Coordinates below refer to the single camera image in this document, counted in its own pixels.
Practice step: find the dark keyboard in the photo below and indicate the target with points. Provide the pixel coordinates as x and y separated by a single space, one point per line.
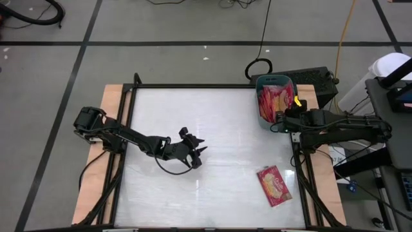
407 190

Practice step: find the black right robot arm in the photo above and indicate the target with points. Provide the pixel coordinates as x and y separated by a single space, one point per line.
347 129

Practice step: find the white paper sheet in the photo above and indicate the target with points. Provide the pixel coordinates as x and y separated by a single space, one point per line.
338 159

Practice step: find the black aluminium table frame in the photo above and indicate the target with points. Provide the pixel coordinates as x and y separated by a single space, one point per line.
193 86

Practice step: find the light plywood base board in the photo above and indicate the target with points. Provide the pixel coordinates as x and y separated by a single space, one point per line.
109 96

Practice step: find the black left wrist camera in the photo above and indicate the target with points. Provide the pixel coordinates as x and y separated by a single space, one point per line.
183 131

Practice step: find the black tablet screen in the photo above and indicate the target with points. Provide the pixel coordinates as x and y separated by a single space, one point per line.
400 100

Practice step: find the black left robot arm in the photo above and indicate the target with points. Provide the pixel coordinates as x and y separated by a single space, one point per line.
128 137

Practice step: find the small black floor object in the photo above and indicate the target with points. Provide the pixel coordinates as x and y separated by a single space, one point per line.
376 221

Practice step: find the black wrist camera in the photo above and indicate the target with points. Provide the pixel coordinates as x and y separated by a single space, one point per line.
303 104
183 131

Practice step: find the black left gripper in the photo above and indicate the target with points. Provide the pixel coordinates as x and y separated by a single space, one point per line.
180 149

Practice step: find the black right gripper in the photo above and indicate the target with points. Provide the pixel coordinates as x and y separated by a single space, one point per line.
294 120

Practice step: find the black desk beam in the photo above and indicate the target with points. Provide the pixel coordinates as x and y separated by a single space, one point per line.
360 164

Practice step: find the white plastic bin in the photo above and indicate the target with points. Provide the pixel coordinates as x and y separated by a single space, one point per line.
357 96

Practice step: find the blue tag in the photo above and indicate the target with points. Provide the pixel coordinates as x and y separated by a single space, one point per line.
352 187

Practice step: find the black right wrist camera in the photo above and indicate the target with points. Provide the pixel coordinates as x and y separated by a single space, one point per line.
303 104

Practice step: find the teal plastic basket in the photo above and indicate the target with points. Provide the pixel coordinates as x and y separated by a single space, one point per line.
273 79

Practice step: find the grey desk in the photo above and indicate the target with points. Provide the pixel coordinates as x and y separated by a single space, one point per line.
399 145

